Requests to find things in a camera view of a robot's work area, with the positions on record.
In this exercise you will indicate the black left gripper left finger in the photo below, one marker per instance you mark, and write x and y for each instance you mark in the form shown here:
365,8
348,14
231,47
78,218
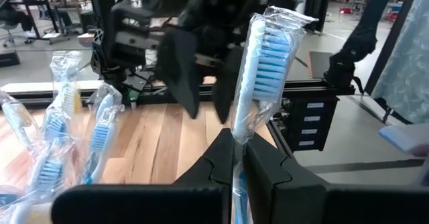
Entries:
187,204

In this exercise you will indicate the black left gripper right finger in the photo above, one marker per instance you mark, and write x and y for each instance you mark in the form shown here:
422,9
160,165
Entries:
288,200

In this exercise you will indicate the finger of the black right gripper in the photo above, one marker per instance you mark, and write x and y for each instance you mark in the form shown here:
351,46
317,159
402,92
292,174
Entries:
179,69
228,86

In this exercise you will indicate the blue toothbrush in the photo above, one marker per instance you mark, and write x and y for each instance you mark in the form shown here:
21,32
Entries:
55,126
251,83
100,137
48,173

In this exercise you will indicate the black slotted stand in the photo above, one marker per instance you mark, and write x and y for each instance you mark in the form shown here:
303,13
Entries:
311,123

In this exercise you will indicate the black standing panels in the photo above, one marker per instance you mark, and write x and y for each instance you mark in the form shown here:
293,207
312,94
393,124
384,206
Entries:
316,6

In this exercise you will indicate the white flat box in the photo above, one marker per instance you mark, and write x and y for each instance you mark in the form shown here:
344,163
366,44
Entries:
402,137

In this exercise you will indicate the pale blue curtain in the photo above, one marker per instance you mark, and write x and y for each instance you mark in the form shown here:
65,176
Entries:
405,66

